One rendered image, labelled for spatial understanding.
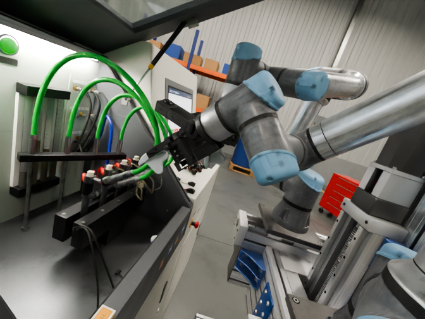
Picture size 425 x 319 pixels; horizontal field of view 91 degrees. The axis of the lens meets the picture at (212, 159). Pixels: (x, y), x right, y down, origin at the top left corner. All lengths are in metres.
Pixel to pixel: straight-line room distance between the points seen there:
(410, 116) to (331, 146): 0.11
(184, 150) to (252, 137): 0.17
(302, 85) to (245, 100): 0.24
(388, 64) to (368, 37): 0.99
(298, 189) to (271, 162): 0.52
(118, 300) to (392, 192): 0.68
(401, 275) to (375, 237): 0.35
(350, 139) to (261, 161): 0.17
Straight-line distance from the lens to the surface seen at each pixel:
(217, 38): 7.37
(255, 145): 0.35
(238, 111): 0.38
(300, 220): 0.88
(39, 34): 0.83
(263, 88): 0.37
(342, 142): 0.44
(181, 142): 0.46
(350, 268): 0.71
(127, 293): 0.58
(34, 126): 0.79
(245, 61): 0.60
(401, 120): 0.44
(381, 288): 0.34
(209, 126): 0.41
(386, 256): 0.46
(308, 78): 0.59
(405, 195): 0.70
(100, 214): 0.74
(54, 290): 0.75
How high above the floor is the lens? 1.39
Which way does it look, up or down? 14 degrees down
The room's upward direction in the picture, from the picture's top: 18 degrees clockwise
